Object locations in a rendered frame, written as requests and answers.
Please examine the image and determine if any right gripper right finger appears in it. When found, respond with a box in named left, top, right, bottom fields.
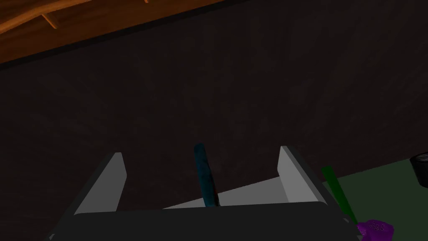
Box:
left=277, top=145, right=330, bottom=203

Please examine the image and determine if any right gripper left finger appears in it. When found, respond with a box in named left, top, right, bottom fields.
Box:
left=71, top=152, right=127, bottom=216

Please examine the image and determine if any green stick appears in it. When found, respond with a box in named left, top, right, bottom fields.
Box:
left=321, top=166, right=358, bottom=226

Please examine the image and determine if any purple lumpy object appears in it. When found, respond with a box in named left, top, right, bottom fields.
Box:
left=356, top=219, right=395, bottom=241

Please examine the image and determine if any teal stick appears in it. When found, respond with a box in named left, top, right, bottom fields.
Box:
left=194, top=144, right=220, bottom=208

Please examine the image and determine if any black cup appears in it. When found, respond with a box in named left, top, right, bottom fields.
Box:
left=409, top=152, right=428, bottom=189

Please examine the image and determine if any wooden shelf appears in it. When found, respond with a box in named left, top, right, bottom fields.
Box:
left=0, top=0, right=151, bottom=36

